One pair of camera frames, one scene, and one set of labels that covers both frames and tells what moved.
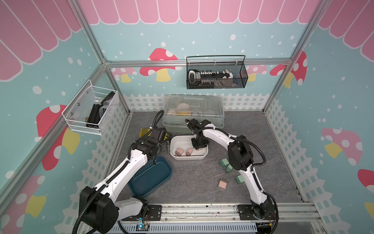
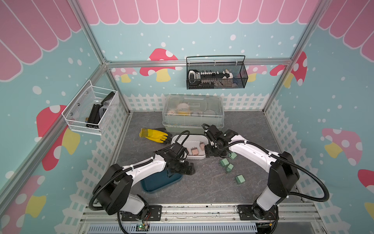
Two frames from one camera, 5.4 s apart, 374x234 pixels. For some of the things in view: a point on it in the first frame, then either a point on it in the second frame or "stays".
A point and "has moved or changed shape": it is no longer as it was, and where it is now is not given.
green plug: x=239 y=179 stays
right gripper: x=204 y=145 → x=208 y=151
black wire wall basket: x=215 y=71 stays
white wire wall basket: x=90 y=110 stays
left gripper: x=165 y=147 → x=184 y=170
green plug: x=229 y=168 stays
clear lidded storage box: x=177 y=108 stays
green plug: x=224 y=162 stays
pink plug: x=179 y=152 has moved or changed shape
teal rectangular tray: x=150 y=177 has moved or changed shape
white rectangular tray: x=184 y=142 stays
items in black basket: x=199 y=79 stays
